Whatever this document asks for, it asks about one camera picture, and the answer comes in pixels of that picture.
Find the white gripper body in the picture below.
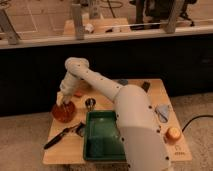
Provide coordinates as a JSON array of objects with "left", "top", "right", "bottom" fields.
[{"left": 62, "top": 87, "right": 76, "bottom": 104}]

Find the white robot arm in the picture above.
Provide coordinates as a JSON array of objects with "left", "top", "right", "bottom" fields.
[{"left": 57, "top": 57, "right": 174, "bottom": 171}]

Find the red bowl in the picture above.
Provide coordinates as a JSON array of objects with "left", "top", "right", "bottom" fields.
[{"left": 51, "top": 101, "right": 75, "bottom": 123}]

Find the orange carrot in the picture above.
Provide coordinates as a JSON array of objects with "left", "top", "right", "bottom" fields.
[{"left": 74, "top": 92, "right": 83, "bottom": 98}]

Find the small metal cup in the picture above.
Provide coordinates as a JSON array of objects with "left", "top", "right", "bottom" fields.
[{"left": 85, "top": 98, "right": 96, "bottom": 111}]

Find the blue cup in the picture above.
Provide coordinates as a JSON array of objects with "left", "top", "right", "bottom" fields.
[{"left": 117, "top": 79, "right": 128, "bottom": 85}]

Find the green plastic tray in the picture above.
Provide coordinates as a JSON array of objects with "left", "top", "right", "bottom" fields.
[{"left": 83, "top": 110, "right": 126, "bottom": 162}]

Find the black rectangular block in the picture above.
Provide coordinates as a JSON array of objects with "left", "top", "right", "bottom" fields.
[{"left": 141, "top": 81, "right": 150, "bottom": 92}]

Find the light blue cloth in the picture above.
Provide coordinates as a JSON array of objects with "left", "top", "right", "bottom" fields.
[{"left": 155, "top": 104, "right": 170, "bottom": 123}]

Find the orange apple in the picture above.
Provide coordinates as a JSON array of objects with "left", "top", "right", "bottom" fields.
[{"left": 166, "top": 127, "right": 181, "bottom": 142}]

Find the black handled peeler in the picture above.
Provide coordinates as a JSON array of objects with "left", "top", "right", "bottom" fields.
[{"left": 44, "top": 122, "right": 86, "bottom": 149}]

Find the grey metal post middle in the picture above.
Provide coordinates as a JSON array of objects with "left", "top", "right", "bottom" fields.
[{"left": 72, "top": 4, "right": 84, "bottom": 40}]

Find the grey metal post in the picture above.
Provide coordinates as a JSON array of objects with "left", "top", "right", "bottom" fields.
[
  {"left": 165, "top": 0, "right": 184, "bottom": 34},
  {"left": 0, "top": 9, "right": 19, "bottom": 45},
  {"left": 72, "top": 4, "right": 84, "bottom": 40}
]

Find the grey metal post left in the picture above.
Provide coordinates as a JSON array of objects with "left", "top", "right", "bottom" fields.
[{"left": 0, "top": 9, "right": 19, "bottom": 45}]

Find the black cable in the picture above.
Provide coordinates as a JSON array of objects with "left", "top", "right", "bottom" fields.
[{"left": 181, "top": 114, "right": 213, "bottom": 132}]

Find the grey metal post right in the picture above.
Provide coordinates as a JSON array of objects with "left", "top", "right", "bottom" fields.
[{"left": 165, "top": 0, "right": 184, "bottom": 34}]

